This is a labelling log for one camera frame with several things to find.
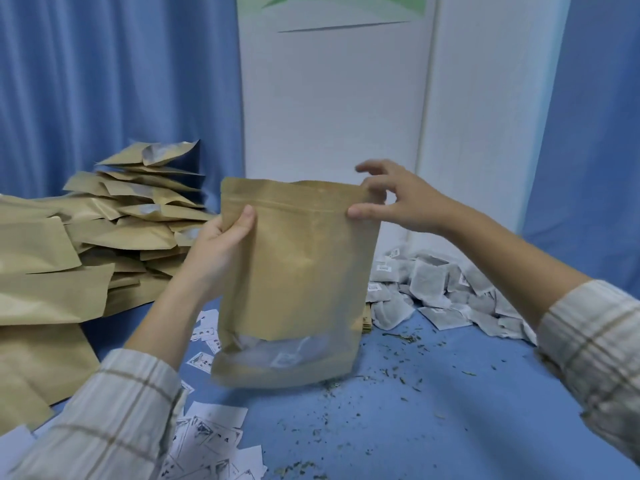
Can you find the blue table cover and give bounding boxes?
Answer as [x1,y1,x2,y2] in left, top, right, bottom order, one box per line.
[0,294,640,480]

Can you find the pile of white tea bags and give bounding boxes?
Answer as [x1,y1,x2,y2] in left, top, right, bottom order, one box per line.
[365,244,539,345]

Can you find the pile of kraft pouches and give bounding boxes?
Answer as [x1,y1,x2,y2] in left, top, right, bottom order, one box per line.
[0,140,216,435]

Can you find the blue curtain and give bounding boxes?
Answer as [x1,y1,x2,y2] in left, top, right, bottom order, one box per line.
[0,0,246,215]
[522,0,640,285]

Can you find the white paper labels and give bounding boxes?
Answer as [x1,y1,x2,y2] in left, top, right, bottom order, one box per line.
[0,309,269,480]

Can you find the person's left forearm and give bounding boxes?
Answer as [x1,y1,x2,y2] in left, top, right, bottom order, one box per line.
[5,274,221,480]

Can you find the white wall pipe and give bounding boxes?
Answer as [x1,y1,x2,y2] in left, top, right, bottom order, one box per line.
[415,0,441,171]

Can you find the kraft paper pouch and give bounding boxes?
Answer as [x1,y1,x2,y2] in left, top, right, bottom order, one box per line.
[209,177,386,391]

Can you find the person's right hand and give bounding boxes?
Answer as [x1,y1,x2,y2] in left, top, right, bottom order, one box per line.
[346,159,456,235]

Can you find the person's right forearm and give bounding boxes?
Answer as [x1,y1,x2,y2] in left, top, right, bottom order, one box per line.
[439,207,640,465]

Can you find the person's left hand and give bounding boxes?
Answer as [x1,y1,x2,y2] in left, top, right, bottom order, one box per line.
[182,204,257,301]

